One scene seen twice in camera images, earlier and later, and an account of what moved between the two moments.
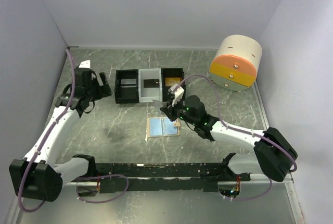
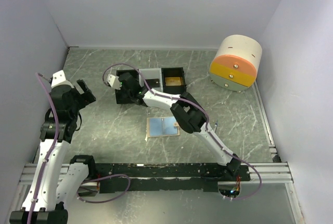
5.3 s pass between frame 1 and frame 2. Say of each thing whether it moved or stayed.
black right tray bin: stayed
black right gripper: moved
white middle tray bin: stayed
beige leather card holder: stayed
